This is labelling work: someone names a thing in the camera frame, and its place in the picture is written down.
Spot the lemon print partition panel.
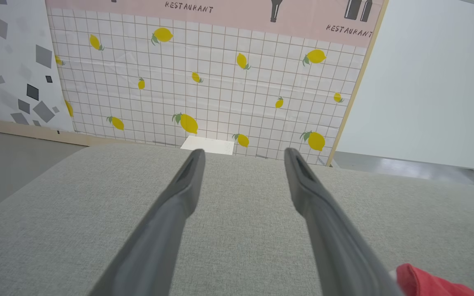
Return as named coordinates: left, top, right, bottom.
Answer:
left=44, top=0, right=390, bottom=167

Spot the white rectangular box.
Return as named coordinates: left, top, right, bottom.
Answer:
left=180, top=135, right=235, bottom=156

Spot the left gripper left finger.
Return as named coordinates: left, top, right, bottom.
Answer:
left=88, top=148, right=206, bottom=296

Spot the terrazzo print partition panel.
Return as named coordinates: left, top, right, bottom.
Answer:
left=0, top=0, right=90, bottom=147

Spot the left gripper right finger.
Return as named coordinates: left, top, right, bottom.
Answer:
left=284, top=148, right=404, bottom=296

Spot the red and white jersey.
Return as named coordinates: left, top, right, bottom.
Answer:
left=395, top=263, right=474, bottom=296

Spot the grey fabric sofa cushion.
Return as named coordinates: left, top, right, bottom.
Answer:
left=0, top=143, right=474, bottom=296

